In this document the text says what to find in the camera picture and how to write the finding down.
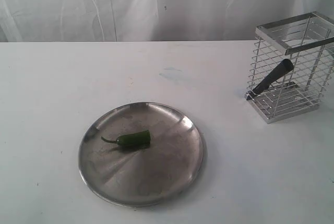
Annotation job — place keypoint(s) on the black handled knife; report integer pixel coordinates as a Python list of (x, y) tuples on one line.
[(284, 67)]

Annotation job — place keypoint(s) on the green chili pepper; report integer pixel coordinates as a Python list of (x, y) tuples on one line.
[(130, 141)]

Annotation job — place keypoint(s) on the round steel plate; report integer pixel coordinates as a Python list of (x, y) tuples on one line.
[(145, 176)]

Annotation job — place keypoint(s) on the chrome wire utensil holder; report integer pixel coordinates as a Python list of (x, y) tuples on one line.
[(307, 41)]

